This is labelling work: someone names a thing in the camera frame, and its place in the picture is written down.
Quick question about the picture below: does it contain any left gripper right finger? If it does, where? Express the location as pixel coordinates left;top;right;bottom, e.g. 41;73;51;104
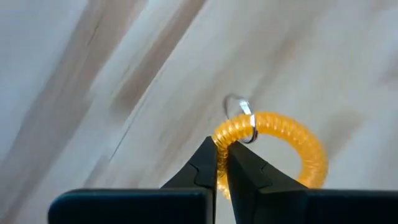
226;140;398;224

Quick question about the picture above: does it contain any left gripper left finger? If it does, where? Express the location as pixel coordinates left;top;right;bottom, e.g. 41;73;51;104
47;136;219;224

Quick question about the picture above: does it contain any yellow coil wristband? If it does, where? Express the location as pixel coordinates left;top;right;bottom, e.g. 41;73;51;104
211;93;330;200

